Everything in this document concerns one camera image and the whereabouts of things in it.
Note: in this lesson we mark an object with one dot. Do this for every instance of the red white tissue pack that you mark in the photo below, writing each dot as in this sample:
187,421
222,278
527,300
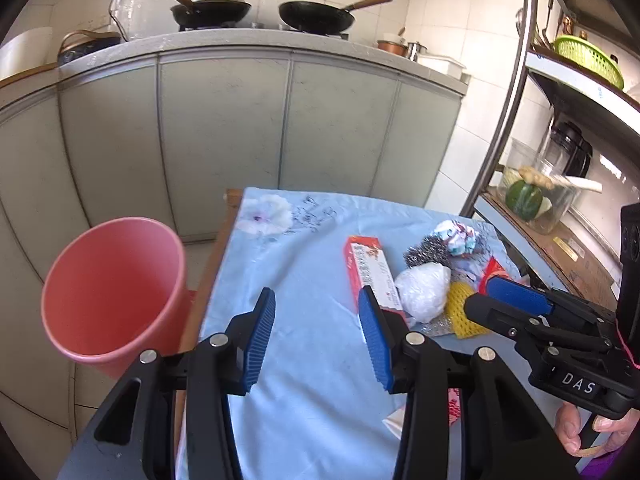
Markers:
395,421

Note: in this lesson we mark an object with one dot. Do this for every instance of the green bell pepper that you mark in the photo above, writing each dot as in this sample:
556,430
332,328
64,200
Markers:
524,200

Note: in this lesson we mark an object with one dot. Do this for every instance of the white plastic bag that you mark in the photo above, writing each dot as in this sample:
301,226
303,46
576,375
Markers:
423,290

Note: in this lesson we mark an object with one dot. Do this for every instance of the grey kitchen cabinets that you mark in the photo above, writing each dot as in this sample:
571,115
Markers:
164,135

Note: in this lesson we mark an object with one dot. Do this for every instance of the red white toothpaste box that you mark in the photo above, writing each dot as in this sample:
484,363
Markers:
367,266

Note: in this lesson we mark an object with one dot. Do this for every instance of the white round basin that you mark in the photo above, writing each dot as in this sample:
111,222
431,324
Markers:
25,51

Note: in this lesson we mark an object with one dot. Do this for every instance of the steel wool scrubber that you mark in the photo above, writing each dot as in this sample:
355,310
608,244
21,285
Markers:
432,249

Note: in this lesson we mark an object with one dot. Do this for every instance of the colourful paper ball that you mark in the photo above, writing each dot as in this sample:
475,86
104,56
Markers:
460,239

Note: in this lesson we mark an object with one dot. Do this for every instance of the clear plastic vegetable container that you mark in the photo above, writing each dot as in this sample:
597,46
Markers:
555,203

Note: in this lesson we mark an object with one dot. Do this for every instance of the green plastic basket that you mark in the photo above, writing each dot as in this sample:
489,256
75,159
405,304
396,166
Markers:
590,57

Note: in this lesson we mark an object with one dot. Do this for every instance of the black frying pan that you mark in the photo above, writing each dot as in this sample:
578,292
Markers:
320,18

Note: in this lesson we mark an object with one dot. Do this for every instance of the person's right hand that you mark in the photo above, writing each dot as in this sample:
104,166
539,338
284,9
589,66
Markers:
568,424

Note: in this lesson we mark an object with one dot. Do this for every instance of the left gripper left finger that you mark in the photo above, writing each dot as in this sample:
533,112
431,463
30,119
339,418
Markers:
222,365

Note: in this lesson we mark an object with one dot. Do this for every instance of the yellow foam fruit net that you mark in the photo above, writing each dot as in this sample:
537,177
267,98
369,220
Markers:
461,325

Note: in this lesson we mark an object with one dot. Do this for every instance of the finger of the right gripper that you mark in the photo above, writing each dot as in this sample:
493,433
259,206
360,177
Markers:
530,297
525,332

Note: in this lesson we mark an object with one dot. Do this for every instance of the black lidded wok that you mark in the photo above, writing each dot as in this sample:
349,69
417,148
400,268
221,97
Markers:
199,14

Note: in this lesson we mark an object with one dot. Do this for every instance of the light blue floral tablecloth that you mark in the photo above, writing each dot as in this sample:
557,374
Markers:
317,410

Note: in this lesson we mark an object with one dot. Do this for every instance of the black blender jug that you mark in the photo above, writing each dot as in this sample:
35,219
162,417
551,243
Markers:
566,149

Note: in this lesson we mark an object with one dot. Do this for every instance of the pink plastic trash bucket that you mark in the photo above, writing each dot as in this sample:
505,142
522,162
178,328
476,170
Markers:
117,290

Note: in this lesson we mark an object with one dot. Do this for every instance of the copper pot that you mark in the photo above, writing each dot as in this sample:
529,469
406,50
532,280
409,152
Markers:
399,45

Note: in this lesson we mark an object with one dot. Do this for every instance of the red plastic snack bag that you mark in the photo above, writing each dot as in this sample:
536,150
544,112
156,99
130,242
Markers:
492,270

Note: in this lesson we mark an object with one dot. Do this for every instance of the ginger root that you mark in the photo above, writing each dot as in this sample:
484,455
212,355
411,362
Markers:
531,176

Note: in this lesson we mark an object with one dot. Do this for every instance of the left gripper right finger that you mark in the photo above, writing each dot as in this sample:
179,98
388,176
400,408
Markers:
408,362

